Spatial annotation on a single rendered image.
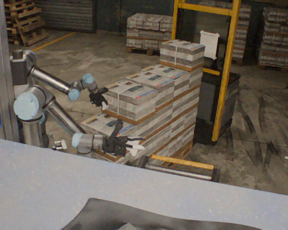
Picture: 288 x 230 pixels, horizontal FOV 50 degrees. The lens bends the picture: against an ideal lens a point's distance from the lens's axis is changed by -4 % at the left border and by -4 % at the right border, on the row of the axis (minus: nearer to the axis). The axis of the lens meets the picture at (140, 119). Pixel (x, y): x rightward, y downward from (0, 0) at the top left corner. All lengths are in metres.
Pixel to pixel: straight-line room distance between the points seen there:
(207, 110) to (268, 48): 3.80
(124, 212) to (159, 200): 0.06
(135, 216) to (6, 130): 1.59
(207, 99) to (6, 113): 2.71
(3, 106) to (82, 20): 8.30
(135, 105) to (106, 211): 2.14
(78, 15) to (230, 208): 9.74
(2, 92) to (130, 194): 1.46
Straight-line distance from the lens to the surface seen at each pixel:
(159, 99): 2.82
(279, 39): 7.60
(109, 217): 0.40
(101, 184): 0.47
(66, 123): 1.71
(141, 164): 2.20
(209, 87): 3.97
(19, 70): 1.90
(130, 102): 2.55
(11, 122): 1.94
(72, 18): 10.17
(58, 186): 0.48
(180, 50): 3.26
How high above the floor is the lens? 2.04
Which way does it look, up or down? 27 degrees down
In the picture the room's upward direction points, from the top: 3 degrees clockwise
